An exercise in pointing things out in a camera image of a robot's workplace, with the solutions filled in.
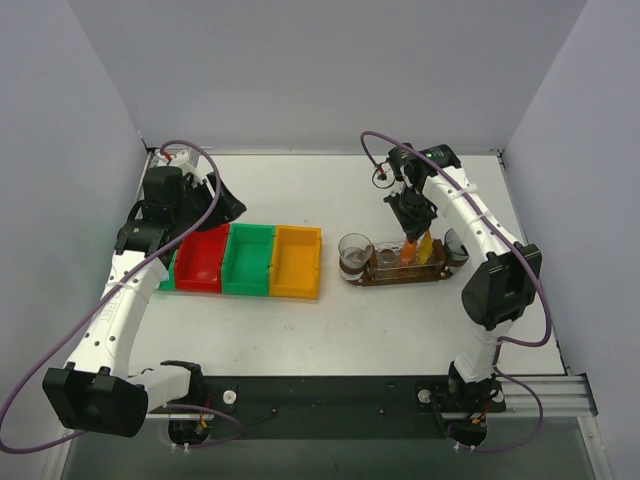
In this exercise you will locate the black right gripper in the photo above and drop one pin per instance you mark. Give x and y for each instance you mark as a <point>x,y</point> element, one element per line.
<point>415,223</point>

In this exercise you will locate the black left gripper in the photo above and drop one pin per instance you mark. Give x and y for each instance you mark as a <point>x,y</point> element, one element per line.
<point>211,201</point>

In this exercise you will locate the yellow toothpaste tube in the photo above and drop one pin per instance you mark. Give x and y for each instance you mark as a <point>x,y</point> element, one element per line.
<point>424,249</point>

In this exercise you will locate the orange toothpaste box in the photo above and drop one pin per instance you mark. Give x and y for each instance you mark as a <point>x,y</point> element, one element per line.
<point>408,252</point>

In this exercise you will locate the clear glass cup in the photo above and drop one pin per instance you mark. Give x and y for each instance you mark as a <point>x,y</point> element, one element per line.
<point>454,248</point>
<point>355,250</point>

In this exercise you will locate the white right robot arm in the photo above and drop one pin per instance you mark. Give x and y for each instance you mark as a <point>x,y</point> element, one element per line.
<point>434,184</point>

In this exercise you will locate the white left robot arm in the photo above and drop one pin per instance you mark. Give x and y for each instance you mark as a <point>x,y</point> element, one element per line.
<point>95,391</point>

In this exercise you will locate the dark wooden oval tray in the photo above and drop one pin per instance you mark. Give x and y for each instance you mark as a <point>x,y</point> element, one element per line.
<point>366,281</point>

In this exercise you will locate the red bin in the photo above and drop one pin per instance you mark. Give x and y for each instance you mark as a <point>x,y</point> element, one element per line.
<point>198,266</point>

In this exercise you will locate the green bin with cups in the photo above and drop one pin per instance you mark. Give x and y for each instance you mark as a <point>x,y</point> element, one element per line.
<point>247,260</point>

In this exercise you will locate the yellow bin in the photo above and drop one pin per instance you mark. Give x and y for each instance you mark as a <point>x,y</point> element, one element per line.
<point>295,266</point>

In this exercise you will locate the green bin with toothbrushes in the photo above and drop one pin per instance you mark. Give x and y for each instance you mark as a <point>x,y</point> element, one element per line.
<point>168,283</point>

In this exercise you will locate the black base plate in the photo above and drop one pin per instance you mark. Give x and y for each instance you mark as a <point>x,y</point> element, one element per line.
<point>330,408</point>

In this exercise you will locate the aluminium frame rail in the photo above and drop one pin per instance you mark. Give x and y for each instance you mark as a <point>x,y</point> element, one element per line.
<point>526,396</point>

